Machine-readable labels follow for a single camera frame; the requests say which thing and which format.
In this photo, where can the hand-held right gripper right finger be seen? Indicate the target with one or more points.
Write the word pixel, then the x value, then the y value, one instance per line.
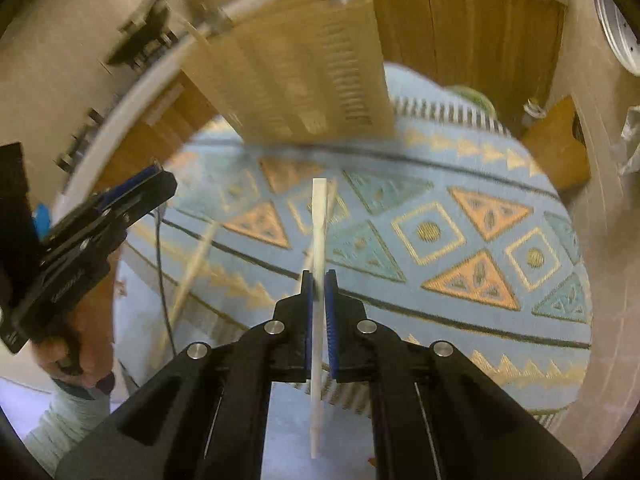
pixel 330 320

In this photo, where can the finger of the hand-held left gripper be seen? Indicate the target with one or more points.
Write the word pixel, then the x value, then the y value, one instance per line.
pixel 130 187
pixel 150 195

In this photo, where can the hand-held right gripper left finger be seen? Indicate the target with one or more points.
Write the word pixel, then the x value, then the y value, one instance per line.
pixel 309 320

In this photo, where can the wooden chopstick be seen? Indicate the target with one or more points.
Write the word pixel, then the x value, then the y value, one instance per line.
pixel 195 265
pixel 318 230

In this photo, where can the beige slotted plastic utensil basket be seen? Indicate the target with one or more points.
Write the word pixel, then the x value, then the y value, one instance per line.
pixel 300 75

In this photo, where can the person's left forearm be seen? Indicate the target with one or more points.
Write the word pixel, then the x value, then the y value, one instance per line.
pixel 65 420

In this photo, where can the person's left hand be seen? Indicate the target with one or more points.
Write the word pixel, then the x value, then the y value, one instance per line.
pixel 90 330

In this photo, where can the black gas stove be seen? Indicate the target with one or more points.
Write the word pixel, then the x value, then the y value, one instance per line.
pixel 145 30

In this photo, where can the blue patterned table mat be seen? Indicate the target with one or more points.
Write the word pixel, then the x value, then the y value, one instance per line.
pixel 450 200

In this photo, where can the wooden cutting board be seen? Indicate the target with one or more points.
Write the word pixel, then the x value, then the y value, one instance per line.
pixel 555 150

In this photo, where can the wooden base cabinets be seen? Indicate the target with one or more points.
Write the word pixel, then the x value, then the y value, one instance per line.
pixel 450 35

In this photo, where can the pale hanging towel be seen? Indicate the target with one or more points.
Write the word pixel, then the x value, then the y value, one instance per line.
pixel 631 135

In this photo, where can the round metal steamer tray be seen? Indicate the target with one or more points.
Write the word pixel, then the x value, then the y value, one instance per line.
pixel 617 25

